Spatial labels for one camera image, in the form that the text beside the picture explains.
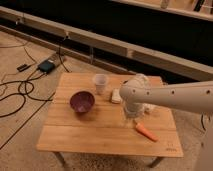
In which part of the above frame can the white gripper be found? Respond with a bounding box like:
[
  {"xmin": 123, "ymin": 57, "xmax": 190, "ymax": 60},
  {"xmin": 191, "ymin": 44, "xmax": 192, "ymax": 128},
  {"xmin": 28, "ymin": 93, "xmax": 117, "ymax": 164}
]
[{"xmin": 123, "ymin": 102, "xmax": 144, "ymax": 118}]

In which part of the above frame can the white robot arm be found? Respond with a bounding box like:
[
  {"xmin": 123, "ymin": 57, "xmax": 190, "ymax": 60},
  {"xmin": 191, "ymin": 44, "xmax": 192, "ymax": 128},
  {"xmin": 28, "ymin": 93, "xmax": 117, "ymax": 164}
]
[{"xmin": 120, "ymin": 74, "xmax": 213, "ymax": 171}]

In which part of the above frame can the white sponge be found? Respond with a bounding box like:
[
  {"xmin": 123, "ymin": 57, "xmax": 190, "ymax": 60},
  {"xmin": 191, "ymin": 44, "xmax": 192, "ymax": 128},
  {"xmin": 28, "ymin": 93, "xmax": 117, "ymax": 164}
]
[{"xmin": 111, "ymin": 89, "xmax": 122, "ymax": 104}]

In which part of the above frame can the white rectangular box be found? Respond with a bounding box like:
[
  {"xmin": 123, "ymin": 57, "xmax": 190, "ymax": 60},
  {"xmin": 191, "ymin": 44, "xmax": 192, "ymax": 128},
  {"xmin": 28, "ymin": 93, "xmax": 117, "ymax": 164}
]
[{"xmin": 143, "ymin": 103, "xmax": 155, "ymax": 113}]

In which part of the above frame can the clear plastic cup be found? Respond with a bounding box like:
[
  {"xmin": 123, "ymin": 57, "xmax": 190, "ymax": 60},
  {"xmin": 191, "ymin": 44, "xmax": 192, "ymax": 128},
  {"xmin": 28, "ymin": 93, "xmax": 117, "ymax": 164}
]
[{"xmin": 92, "ymin": 74, "xmax": 108, "ymax": 95}]

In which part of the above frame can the wooden table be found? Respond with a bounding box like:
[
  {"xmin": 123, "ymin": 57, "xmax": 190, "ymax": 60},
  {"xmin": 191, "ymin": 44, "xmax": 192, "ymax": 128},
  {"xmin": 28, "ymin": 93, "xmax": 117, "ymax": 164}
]
[{"xmin": 37, "ymin": 73, "xmax": 183, "ymax": 159}]

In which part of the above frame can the purple bowl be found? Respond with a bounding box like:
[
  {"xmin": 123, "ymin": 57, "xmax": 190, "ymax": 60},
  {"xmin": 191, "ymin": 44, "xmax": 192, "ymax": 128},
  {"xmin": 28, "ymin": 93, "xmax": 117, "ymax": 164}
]
[{"xmin": 70, "ymin": 91, "xmax": 95, "ymax": 113}]

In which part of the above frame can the black power adapter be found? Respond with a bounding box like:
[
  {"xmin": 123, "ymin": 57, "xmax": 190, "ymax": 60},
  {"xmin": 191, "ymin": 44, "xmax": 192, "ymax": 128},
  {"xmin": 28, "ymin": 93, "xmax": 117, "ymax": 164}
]
[{"xmin": 38, "ymin": 60, "xmax": 55, "ymax": 73}]

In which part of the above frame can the small black device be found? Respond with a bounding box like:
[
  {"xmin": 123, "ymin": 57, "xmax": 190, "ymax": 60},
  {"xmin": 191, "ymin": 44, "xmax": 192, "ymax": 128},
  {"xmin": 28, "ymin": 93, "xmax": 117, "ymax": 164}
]
[{"xmin": 17, "ymin": 64, "xmax": 30, "ymax": 72}]

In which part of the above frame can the black floor cable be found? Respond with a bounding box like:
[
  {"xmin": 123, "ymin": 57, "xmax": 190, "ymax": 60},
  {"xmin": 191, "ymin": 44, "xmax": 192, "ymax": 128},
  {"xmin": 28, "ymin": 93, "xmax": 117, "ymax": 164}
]
[{"xmin": 0, "ymin": 39, "xmax": 71, "ymax": 119}]

